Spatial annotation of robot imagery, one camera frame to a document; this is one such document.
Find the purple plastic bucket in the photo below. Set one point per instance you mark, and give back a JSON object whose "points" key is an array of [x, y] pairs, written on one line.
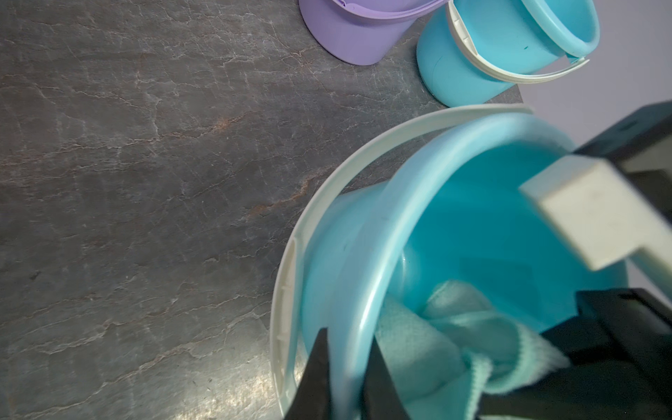
{"points": [[361, 32]]}

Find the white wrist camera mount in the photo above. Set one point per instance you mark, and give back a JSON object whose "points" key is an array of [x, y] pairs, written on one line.
{"points": [[602, 217]]}

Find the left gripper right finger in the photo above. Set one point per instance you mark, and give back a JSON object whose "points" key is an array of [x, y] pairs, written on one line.
{"points": [[380, 400]]}

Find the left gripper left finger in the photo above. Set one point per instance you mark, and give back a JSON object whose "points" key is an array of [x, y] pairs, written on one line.
{"points": [[313, 398]]}

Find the teal plastic bucket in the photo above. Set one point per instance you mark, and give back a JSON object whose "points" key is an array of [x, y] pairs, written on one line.
{"points": [[471, 51], [435, 198]]}

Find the light green microfiber cloth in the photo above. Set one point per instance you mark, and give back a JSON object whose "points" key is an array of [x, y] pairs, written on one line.
{"points": [[456, 349]]}

